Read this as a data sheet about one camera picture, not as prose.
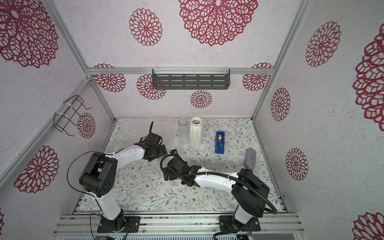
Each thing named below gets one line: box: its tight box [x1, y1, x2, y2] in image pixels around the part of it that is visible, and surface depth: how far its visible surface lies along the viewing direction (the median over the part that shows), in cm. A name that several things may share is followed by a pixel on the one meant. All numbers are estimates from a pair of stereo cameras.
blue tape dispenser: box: [215, 131, 225, 154], surface depth 102 cm
